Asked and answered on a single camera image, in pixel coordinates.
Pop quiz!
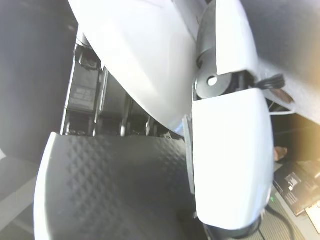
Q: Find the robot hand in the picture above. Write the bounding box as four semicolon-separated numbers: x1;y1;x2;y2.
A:
33;0;276;240

